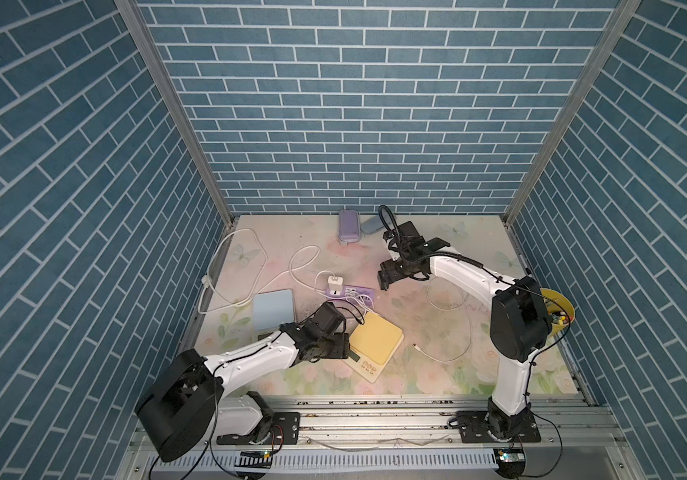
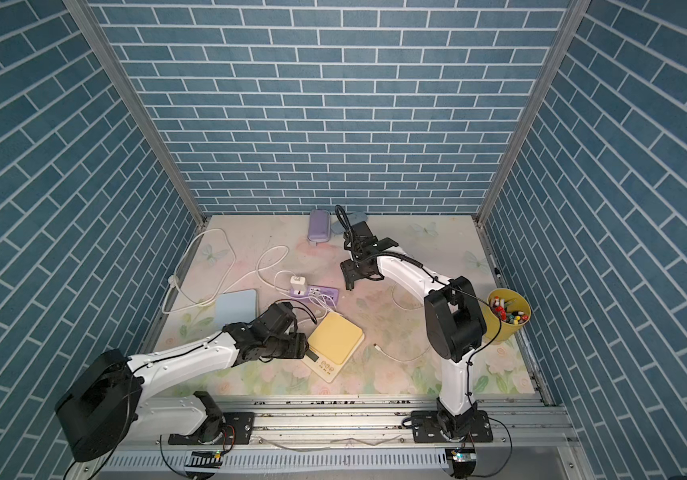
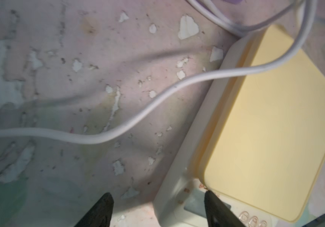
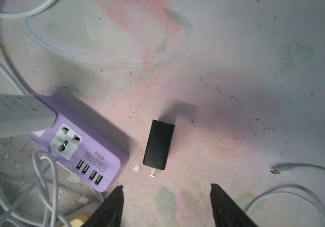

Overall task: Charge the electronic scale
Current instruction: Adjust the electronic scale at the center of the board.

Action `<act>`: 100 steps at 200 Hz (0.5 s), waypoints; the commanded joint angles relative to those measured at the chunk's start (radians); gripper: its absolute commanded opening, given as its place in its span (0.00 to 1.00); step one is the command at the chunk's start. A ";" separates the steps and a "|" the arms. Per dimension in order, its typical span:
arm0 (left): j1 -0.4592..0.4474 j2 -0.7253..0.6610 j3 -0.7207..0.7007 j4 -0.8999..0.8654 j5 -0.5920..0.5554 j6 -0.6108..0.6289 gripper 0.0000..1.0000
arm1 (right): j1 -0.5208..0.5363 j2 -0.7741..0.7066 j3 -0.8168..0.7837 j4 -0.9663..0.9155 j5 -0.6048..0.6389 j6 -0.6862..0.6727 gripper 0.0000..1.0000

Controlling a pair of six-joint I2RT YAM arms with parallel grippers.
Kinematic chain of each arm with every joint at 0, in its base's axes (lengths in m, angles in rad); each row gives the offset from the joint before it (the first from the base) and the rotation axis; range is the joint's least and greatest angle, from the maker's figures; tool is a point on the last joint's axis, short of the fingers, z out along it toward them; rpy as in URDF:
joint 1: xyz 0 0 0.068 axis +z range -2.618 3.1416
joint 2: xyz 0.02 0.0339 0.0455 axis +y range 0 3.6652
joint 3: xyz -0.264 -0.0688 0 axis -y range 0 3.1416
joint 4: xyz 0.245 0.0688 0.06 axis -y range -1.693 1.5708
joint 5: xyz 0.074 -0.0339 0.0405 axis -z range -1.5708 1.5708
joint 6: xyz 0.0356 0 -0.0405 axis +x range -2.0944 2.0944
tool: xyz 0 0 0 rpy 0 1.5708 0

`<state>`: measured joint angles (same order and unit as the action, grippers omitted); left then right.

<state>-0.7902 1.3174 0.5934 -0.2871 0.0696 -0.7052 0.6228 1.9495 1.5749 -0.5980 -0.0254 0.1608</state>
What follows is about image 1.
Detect purple power strip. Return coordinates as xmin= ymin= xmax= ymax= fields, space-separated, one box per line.
xmin=324 ymin=285 xmax=377 ymax=307

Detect yellow electronic scale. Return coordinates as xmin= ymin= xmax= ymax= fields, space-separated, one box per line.
xmin=343 ymin=312 xmax=405 ymax=383

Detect white charger adapter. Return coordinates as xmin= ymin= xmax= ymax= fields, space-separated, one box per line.
xmin=327 ymin=275 xmax=345 ymax=297

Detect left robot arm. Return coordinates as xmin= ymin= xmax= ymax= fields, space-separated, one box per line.
xmin=134 ymin=302 xmax=349 ymax=463

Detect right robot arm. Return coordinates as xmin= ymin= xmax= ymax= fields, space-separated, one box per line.
xmin=377 ymin=205 xmax=551 ymax=441

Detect blue electronic scale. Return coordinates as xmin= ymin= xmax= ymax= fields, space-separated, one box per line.
xmin=252 ymin=289 xmax=295 ymax=340

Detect grey blue case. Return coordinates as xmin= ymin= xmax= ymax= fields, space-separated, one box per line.
xmin=361 ymin=215 xmax=385 ymax=235

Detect purple case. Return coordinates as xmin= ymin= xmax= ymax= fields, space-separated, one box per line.
xmin=337 ymin=209 xmax=361 ymax=245

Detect yellow cup with markers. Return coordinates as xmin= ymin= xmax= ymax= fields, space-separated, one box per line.
xmin=541 ymin=288 xmax=575 ymax=336

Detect power strip white cord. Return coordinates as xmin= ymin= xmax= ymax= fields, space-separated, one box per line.
xmin=197 ymin=226 xmax=329 ymax=316

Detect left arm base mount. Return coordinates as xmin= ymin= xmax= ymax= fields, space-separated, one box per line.
xmin=215 ymin=412 xmax=300 ymax=448

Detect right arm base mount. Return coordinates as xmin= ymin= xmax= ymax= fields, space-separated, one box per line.
xmin=449 ymin=409 xmax=541 ymax=444

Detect aluminium rail frame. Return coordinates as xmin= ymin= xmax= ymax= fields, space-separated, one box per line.
xmin=115 ymin=396 xmax=643 ymax=479

